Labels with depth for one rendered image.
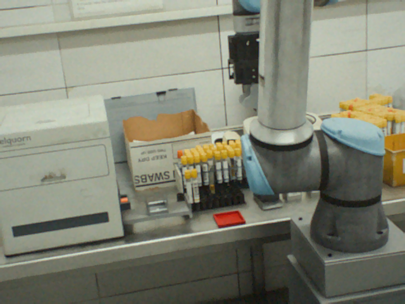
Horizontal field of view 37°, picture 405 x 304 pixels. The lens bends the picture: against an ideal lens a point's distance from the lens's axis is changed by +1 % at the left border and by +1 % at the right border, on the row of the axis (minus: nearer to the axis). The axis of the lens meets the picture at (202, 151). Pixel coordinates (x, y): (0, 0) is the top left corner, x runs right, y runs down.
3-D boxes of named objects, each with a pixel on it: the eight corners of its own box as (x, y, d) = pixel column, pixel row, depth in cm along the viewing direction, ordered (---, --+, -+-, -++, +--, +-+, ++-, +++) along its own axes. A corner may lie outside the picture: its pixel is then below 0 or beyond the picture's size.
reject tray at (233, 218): (218, 228, 145) (218, 225, 145) (212, 216, 152) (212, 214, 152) (245, 223, 146) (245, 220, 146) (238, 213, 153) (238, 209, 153)
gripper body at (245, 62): (228, 82, 150) (225, 33, 146) (262, 77, 151) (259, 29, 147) (236, 88, 143) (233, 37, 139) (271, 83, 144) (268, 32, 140)
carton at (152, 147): (133, 192, 173) (126, 142, 168) (126, 161, 200) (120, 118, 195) (217, 179, 176) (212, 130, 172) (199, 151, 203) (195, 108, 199)
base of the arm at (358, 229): (398, 251, 113) (402, 202, 109) (317, 254, 113) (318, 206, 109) (376, 215, 127) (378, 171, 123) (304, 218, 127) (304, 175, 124)
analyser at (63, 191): (4, 258, 140) (-23, 134, 131) (15, 213, 166) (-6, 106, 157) (136, 236, 145) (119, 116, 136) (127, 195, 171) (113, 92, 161)
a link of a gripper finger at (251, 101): (242, 120, 149) (239, 83, 146) (264, 117, 150) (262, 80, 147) (245, 123, 146) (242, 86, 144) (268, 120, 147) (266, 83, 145)
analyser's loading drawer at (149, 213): (108, 231, 145) (105, 211, 143) (107, 220, 151) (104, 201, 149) (192, 217, 148) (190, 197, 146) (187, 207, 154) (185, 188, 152)
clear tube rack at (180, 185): (181, 199, 165) (179, 175, 162) (176, 187, 174) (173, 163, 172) (254, 188, 168) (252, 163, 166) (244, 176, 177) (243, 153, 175)
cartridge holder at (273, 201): (262, 210, 153) (262, 197, 152) (253, 197, 161) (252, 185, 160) (283, 206, 154) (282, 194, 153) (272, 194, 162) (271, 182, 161)
